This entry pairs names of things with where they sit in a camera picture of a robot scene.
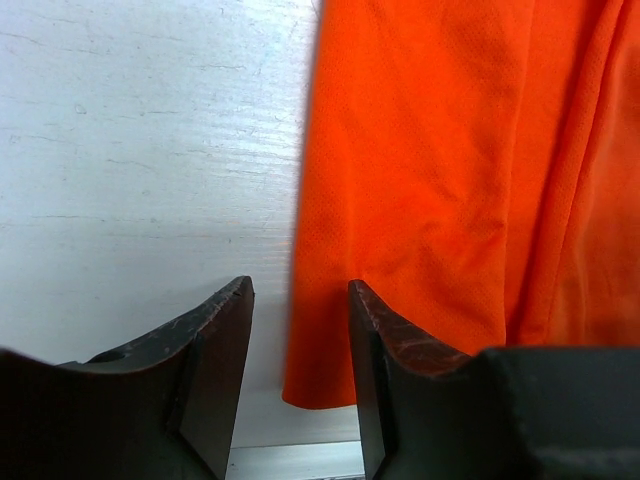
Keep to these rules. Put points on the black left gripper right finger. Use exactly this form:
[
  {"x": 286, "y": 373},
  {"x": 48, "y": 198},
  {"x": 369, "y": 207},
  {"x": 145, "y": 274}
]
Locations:
[{"x": 425, "y": 409}]

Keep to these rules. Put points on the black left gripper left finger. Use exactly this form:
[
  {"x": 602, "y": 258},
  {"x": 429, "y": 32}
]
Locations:
[{"x": 161, "y": 406}]

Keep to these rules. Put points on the orange t shirt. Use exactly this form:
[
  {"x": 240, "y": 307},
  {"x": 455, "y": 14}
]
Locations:
[{"x": 477, "y": 164}]

